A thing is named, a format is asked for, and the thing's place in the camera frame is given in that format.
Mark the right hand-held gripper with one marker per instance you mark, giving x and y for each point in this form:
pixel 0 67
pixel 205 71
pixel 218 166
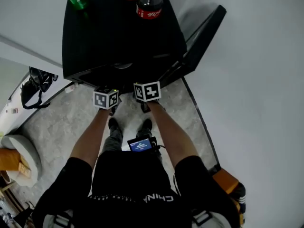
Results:
pixel 147 91

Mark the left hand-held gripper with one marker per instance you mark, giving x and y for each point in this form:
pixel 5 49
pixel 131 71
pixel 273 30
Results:
pixel 105 100

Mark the white round plate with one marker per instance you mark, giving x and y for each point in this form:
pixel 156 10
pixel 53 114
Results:
pixel 123 66

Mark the black mini fridge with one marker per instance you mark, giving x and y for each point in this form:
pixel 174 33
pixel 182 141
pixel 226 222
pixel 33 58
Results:
pixel 118 32

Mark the black shoulder bag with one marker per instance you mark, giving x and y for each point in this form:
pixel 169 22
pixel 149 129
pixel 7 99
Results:
pixel 35 84

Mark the person's left forearm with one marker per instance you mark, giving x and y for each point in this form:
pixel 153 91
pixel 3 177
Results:
pixel 92 136

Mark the person's right forearm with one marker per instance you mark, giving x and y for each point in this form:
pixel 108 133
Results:
pixel 171 136

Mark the person's left shoe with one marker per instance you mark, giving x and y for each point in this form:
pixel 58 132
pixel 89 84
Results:
pixel 113 123

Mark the person's shoe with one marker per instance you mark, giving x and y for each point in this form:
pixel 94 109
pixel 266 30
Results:
pixel 147 124
pixel 113 123

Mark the person's right shoe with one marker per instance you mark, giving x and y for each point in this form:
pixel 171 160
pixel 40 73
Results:
pixel 147 124

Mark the small white bottle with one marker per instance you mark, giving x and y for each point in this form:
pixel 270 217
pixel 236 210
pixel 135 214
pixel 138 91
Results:
pixel 70 88

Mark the person's left leg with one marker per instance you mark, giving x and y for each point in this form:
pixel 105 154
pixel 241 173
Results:
pixel 114 140

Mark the small black monitor screen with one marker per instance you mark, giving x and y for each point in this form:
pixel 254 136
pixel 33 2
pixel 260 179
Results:
pixel 140 144

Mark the dark cola bottle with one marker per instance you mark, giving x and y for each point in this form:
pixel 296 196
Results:
pixel 149 6

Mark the person's black t-shirt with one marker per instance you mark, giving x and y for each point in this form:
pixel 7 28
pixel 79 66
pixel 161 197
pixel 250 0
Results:
pixel 133 182

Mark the small clear plastic bottle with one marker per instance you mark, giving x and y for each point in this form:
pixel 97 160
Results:
pixel 13 110

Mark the round grey white pouffe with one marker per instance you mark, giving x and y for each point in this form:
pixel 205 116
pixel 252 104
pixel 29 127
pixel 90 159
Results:
pixel 31 155

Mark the yellow cardboard box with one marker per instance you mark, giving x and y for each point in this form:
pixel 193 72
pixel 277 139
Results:
pixel 25 168

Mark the orange cushion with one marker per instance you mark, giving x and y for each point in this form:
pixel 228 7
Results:
pixel 8 160

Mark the orange chair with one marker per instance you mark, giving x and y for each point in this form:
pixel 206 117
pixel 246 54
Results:
pixel 225 180

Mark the black jacket with white stripes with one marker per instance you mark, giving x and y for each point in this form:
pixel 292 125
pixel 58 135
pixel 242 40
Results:
pixel 240 198

